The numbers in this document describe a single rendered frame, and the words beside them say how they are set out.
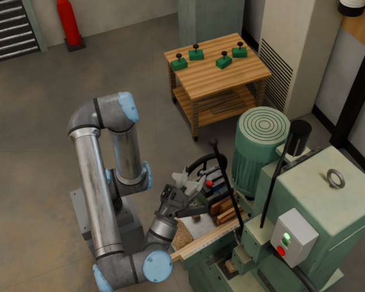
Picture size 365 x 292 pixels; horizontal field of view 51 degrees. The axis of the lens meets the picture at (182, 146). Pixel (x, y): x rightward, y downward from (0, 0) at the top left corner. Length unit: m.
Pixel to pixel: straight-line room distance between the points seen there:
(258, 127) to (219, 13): 2.46
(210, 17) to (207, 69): 0.76
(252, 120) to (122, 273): 0.62
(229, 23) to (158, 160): 1.48
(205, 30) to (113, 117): 2.37
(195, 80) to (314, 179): 1.86
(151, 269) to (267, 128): 0.56
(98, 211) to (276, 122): 0.64
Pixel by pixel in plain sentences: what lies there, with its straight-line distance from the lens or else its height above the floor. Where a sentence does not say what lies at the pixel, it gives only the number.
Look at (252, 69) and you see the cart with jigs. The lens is 3.00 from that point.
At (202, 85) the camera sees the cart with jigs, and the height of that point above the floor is 0.53.
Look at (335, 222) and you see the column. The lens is 1.09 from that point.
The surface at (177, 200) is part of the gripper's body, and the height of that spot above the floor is 1.30.
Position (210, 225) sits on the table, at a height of 0.90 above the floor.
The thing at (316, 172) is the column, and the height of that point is 1.52.
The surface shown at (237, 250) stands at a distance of 1.48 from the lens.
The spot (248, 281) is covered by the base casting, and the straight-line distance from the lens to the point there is 1.75.
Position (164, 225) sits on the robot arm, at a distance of 1.31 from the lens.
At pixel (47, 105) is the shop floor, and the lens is 3.70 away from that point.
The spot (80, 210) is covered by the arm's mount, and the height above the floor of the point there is 0.63.
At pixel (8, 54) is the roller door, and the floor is 0.06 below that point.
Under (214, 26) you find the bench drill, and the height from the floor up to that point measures 0.38.
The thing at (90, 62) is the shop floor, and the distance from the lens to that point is 4.03.
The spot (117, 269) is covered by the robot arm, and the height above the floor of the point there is 1.31.
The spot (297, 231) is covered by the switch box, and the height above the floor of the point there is 1.48.
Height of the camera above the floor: 2.43
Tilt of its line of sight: 51 degrees down
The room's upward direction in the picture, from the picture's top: 3 degrees counter-clockwise
